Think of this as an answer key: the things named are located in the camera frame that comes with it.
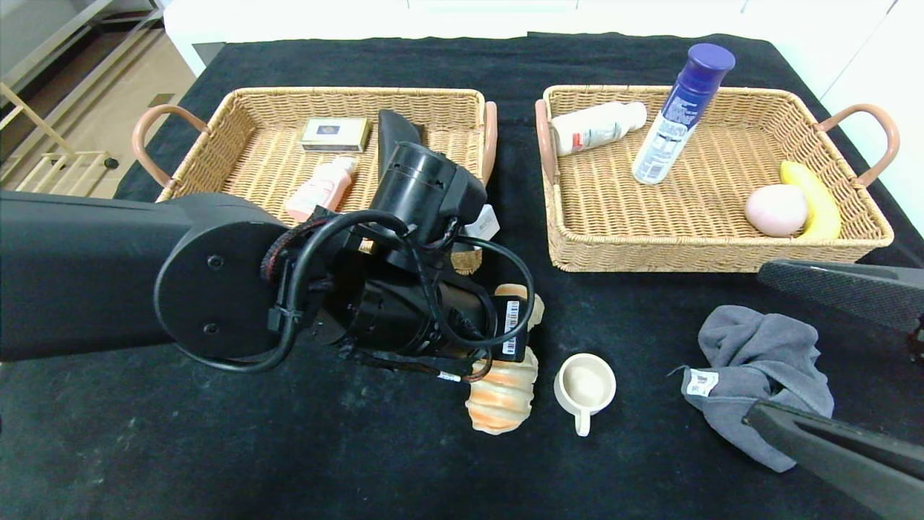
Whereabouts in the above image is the striped orange bread roll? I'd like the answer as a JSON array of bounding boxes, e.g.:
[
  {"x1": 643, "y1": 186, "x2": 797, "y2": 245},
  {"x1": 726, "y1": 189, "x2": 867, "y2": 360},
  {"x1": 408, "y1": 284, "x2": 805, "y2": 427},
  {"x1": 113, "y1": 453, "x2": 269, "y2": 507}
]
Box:
[{"x1": 466, "y1": 284, "x2": 546, "y2": 436}]

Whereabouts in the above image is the black glasses case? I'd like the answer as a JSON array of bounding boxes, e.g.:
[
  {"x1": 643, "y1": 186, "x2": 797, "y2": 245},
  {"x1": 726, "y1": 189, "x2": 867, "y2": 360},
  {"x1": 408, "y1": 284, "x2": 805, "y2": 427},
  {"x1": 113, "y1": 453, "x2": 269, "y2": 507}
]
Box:
[{"x1": 378, "y1": 108, "x2": 427, "y2": 178}]

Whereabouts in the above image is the pink detergent bottle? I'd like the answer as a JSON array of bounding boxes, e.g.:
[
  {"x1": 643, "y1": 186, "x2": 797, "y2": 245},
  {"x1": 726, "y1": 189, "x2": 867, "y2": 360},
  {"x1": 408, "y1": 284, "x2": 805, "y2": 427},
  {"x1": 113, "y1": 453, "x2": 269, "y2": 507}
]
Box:
[{"x1": 284, "y1": 155, "x2": 359, "y2": 223}]

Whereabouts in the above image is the cream ceramic mug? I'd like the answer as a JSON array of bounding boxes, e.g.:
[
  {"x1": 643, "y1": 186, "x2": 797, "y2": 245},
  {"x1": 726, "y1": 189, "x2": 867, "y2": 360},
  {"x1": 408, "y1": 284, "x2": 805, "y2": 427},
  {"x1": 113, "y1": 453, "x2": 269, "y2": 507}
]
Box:
[{"x1": 553, "y1": 353, "x2": 616, "y2": 438}]

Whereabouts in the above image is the spray can with blue cap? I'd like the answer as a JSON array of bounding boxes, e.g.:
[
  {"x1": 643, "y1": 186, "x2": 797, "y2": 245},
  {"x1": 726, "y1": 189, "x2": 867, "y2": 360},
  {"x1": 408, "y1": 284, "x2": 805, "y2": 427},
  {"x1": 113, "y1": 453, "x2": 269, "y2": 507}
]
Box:
[{"x1": 632, "y1": 42, "x2": 737, "y2": 186}]

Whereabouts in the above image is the grey towel with tag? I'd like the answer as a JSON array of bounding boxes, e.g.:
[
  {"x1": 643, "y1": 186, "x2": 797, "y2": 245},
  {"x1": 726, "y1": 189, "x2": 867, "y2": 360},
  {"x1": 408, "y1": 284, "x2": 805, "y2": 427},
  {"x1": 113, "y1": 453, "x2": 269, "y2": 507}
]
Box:
[{"x1": 680, "y1": 305, "x2": 834, "y2": 474}]

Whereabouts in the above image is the small gold card box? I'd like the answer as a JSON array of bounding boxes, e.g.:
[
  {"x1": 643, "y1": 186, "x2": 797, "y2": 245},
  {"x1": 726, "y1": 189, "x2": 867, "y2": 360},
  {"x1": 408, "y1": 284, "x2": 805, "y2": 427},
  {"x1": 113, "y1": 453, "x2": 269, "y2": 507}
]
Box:
[{"x1": 299, "y1": 118, "x2": 372, "y2": 153}]

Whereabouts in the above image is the white plastic bottle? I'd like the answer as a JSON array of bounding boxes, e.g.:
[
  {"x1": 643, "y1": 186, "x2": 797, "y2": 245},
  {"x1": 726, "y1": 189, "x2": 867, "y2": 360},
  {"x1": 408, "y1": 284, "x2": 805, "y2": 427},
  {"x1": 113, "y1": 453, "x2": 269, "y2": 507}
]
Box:
[{"x1": 551, "y1": 102, "x2": 648, "y2": 158}]

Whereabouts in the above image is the white counter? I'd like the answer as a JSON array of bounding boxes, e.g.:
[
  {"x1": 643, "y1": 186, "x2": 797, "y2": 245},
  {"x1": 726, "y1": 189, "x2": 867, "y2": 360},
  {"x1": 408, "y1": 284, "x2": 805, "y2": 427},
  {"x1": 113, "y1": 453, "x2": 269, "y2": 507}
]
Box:
[{"x1": 162, "y1": 0, "x2": 780, "y2": 77}]

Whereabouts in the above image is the pink peach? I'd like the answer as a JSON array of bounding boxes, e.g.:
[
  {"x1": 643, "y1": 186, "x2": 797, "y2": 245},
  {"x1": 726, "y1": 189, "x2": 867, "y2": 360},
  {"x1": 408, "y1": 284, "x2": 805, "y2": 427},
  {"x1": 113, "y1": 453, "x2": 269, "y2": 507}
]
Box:
[{"x1": 744, "y1": 185, "x2": 809, "y2": 238}]

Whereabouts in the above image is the yellow banana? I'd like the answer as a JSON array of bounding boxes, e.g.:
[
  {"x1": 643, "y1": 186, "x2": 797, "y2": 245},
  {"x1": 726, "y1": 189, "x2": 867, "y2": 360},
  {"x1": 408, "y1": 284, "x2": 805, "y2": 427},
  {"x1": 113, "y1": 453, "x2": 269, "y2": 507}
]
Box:
[{"x1": 778, "y1": 161, "x2": 842, "y2": 241}]

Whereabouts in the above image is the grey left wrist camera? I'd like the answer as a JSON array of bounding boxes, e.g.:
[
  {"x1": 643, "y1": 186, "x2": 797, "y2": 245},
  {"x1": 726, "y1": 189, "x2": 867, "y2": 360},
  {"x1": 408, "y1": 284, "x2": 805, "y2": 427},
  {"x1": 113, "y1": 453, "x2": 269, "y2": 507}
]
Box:
[{"x1": 462, "y1": 204, "x2": 501, "y2": 250}]

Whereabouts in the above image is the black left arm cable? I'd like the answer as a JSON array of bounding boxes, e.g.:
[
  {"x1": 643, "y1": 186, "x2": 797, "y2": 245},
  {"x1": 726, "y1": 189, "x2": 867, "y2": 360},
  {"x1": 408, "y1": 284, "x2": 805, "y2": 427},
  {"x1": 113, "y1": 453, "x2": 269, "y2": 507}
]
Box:
[{"x1": 263, "y1": 209, "x2": 536, "y2": 374}]

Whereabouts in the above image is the wicker basket with pink handles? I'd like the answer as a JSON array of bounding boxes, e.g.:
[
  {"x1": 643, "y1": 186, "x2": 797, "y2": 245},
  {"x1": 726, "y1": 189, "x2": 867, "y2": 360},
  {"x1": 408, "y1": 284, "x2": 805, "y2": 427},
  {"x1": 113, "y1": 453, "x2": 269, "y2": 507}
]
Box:
[
  {"x1": 132, "y1": 88, "x2": 499, "y2": 279},
  {"x1": 534, "y1": 85, "x2": 900, "y2": 275}
]

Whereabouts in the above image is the grey metal shelf frame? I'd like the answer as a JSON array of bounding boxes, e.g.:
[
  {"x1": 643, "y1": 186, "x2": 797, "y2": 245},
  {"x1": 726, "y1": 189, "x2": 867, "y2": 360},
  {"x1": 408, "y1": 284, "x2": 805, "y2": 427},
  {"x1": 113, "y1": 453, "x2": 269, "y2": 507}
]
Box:
[{"x1": 0, "y1": 0, "x2": 165, "y2": 95}]

